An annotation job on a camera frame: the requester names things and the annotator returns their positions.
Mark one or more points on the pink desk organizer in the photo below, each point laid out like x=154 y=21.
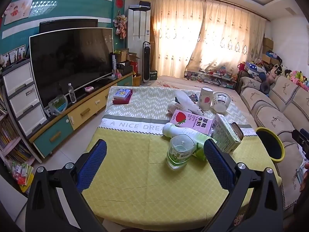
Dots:
x=117 y=74

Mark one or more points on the stack of cardboard boxes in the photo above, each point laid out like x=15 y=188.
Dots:
x=268 y=48

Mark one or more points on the large curved television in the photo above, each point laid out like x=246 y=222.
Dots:
x=72 y=60

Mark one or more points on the floral floor rug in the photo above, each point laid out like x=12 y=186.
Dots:
x=169 y=83

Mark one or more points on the black shuttlecock tube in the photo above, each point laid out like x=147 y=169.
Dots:
x=114 y=64

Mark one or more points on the clear cup with green label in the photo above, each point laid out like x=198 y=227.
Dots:
x=179 y=154

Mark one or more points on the black tower fan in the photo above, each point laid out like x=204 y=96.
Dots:
x=146 y=62

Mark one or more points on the cream embroidered curtain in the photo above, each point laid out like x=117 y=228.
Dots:
x=229 y=29
x=169 y=29

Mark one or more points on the green and white carton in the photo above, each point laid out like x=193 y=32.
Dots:
x=224 y=135

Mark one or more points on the white and green bottle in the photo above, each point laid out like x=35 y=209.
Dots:
x=176 y=129

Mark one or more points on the open cardboard box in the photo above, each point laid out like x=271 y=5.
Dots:
x=128 y=55

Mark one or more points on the pile of plush toys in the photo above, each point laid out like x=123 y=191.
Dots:
x=297 y=77

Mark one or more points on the white standing air conditioner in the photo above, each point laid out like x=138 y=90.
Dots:
x=138 y=29

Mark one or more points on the pink strawberry milk carton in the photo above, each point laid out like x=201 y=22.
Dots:
x=193 y=123

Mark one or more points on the white yogurt bottle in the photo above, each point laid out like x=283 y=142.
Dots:
x=172 y=106

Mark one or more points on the hanging flower decoration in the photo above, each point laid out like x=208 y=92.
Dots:
x=120 y=25

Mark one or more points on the blue cartoon box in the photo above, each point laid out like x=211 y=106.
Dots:
x=123 y=93

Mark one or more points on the child drawing wall poster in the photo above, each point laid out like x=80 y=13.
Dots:
x=17 y=11

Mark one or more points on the white plastic drawer unit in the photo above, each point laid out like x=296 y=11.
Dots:
x=21 y=99

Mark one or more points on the white paper cup pink dot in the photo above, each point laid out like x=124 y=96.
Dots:
x=205 y=100

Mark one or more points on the teal and yellow TV cabinet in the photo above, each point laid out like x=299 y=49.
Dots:
x=55 y=135

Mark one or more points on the white plastic yogurt tub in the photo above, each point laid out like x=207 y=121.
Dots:
x=221 y=101

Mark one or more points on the red round wall ornament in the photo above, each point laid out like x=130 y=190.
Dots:
x=119 y=2

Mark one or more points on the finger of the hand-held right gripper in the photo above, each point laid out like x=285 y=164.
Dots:
x=300 y=139

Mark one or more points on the pink oval object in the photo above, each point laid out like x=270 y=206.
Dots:
x=88 y=89

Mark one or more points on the yellow storage box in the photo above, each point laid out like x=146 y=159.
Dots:
x=137 y=80

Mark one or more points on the wall photo prints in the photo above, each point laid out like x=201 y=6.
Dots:
x=19 y=53

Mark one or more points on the pile of packets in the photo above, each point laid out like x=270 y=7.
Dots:
x=21 y=176

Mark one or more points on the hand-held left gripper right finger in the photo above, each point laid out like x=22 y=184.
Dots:
x=218 y=164

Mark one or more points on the red bag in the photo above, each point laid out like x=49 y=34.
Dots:
x=241 y=67

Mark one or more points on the clear water bottle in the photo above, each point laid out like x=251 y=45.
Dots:
x=72 y=95

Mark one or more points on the bookshelf with books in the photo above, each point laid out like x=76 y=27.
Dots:
x=9 y=135

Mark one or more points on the yellow green printed tablecloth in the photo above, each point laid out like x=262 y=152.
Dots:
x=132 y=174

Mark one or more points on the green cardboard box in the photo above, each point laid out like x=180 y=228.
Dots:
x=153 y=75

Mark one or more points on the cluttered low glass table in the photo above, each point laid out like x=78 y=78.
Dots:
x=210 y=77

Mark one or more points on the yellow rimmed black bin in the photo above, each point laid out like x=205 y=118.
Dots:
x=268 y=142

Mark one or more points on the small black television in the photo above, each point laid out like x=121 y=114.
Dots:
x=67 y=25

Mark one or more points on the blue and white snack wrapper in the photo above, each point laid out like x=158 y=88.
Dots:
x=193 y=98

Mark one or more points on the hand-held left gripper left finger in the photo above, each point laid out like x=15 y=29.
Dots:
x=93 y=164

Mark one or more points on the clear plastic bag with greens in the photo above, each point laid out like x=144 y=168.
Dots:
x=58 y=105

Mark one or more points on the red box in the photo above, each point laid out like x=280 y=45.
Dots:
x=135 y=67

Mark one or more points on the silver wall decal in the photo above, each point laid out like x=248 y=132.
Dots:
x=43 y=7

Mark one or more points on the star patterned blue bag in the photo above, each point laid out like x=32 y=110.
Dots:
x=253 y=67

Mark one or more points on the black flat box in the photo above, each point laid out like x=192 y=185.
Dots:
x=140 y=5

